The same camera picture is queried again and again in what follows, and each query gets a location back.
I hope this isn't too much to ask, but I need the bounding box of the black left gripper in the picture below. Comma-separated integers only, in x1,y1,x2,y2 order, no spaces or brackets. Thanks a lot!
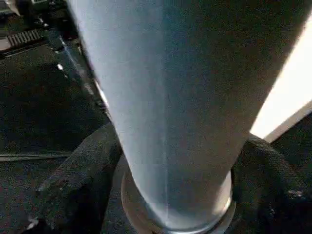
0,0,109,115

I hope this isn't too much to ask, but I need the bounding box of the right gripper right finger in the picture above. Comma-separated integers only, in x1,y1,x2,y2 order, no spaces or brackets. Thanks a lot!
229,134,312,234

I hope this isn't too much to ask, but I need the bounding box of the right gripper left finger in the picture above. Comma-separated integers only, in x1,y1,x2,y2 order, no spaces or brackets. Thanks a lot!
27,122,123,234

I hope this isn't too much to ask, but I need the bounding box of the white plastic table top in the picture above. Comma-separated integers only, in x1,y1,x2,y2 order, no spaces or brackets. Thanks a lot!
93,15,312,234

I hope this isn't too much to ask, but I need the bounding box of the white plastic table leg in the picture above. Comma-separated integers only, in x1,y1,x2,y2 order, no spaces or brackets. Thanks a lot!
65,0,312,232

